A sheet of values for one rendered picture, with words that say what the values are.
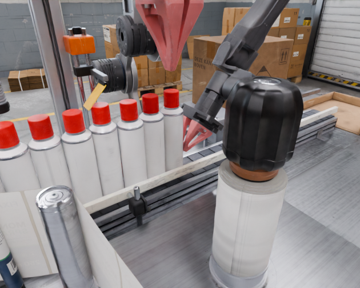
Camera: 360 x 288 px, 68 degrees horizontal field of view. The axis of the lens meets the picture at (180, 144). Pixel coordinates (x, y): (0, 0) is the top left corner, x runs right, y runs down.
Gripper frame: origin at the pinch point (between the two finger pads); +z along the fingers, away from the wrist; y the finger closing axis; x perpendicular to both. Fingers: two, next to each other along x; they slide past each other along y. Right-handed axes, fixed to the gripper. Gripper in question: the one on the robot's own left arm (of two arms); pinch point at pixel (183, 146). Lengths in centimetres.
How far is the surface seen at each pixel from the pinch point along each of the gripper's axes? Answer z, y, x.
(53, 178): 15.4, 1.9, -25.7
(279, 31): -195, -204, 254
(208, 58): -31.7, -32.5, 19.7
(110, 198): 15.3, 4.7, -15.0
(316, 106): -43, -10, 69
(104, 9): -129, -515, 136
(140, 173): 9.0, 3.5, -10.6
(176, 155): 2.5, 2.6, -3.3
